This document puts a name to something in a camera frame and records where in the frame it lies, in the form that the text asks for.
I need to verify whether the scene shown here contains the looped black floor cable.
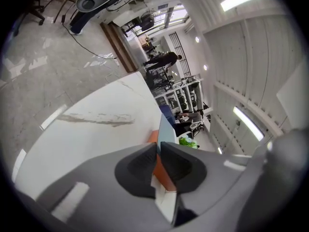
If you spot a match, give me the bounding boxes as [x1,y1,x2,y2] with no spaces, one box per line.
[61,13,119,60]

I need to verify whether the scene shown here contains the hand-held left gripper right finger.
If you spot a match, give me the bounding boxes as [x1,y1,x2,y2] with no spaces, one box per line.
[160,141,252,227]

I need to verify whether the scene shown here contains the black office chair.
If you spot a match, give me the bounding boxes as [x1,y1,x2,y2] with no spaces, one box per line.
[146,68,174,91]
[14,0,46,37]

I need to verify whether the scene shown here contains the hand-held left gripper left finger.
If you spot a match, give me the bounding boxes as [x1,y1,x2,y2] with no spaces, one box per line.
[36,142,171,228]

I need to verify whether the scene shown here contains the blue tablecloth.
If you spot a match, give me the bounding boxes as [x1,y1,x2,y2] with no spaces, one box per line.
[159,104,177,125]

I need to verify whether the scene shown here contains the wooden platform steps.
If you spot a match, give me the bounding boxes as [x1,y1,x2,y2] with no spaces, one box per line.
[100,22,139,73]

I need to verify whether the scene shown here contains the orange box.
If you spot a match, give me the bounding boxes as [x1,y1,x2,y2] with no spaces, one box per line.
[147,129,179,193]

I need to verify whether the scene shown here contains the black metal chair white seat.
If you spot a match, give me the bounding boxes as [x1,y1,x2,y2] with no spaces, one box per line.
[48,0,82,24]

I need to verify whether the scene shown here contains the white office chair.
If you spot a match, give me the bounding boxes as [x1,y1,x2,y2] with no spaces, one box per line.
[189,119,206,136]

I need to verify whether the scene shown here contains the white shelving rack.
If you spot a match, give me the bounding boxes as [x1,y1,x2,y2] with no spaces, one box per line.
[153,77,213,117]

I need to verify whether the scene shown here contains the small green potted plant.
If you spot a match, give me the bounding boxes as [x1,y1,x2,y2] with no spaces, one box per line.
[178,135,200,149]

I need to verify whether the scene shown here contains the black mezzanine railing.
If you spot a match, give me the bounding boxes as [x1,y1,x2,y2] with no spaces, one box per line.
[169,32,191,78]

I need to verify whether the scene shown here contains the tangled white floor cable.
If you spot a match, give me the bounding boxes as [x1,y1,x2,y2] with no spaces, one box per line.
[91,53,126,82]

